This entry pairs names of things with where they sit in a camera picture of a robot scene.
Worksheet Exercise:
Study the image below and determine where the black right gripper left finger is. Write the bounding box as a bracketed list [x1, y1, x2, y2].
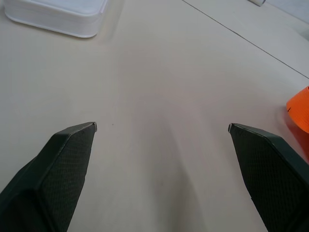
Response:
[0, 121, 98, 232]

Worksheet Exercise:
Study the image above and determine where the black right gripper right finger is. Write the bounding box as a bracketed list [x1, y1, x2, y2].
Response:
[227, 123, 309, 232]

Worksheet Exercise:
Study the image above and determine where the orange tape roll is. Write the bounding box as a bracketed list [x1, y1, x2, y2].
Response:
[286, 86, 309, 133]

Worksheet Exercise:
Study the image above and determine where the white plastic box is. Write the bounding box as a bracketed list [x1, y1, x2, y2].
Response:
[4, 0, 108, 39]

